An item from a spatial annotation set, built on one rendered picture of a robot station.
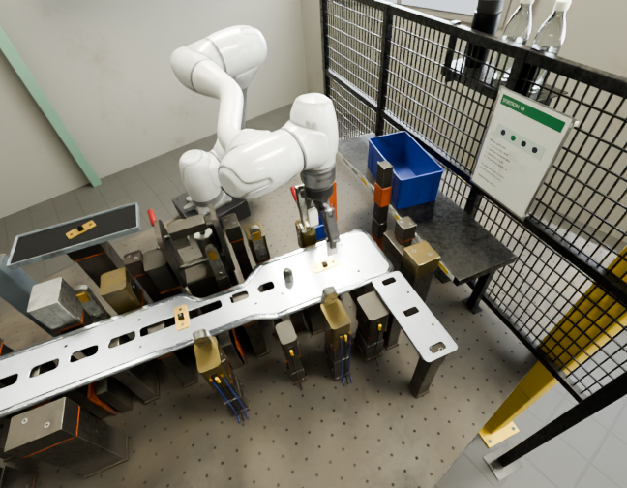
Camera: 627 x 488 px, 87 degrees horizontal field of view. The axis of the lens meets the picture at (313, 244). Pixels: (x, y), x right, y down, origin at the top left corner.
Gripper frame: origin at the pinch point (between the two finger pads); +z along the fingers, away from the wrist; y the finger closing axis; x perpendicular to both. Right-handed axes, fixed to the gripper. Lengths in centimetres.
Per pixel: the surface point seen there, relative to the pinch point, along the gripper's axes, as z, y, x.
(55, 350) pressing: 13, -5, -82
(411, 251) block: 7.5, 11.2, 24.9
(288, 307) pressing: 13.5, 10.2, -16.2
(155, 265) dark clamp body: 5, -17, -50
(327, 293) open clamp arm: 2.1, 18.2, -6.6
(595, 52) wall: 6, -74, 211
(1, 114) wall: 33, -276, -166
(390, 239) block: 13.5, -0.7, 25.3
